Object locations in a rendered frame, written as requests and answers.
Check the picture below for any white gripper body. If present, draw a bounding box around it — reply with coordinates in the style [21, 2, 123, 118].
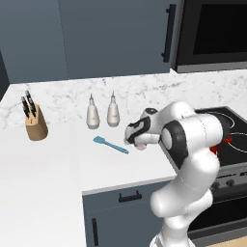
[133, 132, 161, 147]

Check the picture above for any blue spatula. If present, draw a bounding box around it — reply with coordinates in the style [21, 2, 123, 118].
[93, 135, 130, 155]

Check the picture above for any white bottle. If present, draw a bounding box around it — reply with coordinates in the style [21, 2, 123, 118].
[85, 93, 101, 130]
[106, 91, 122, 128]

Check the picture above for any grey drawer front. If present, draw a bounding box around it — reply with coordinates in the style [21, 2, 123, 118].
[81, 180, 172, 214]

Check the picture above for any black stove with hob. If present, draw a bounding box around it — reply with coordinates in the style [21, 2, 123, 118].
[160, 105, 247, 247]

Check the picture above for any grey base cupboard door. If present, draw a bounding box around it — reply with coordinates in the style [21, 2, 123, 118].
[83, 206, 166, 247]

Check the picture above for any black oven door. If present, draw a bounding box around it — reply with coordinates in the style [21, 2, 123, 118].
[187, 192, 247, 239]

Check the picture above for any wooden knife block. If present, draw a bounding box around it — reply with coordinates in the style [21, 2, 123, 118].
[24, 103, 49, 142]

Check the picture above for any black microwave oven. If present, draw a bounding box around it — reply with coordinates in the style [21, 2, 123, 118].
[170, 0, 247, 74]

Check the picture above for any black drawer handle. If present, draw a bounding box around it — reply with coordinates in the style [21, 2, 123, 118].
[118, 189, 144, 204]

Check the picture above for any black base cupboard handle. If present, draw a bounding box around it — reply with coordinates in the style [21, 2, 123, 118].
[91, 217, 99, 247]

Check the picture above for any black cupboard door handle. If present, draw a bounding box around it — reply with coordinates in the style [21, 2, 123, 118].
[161, 3, 178, 64]

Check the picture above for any grey wall cupboard door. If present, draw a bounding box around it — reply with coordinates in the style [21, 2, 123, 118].
[57, 0, 178, 80]
[0, 0, 69, 85]

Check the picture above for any black-handled knife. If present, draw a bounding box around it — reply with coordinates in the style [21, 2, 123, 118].
[20, 96, 31, 120]
[25, 90, 37, 117]

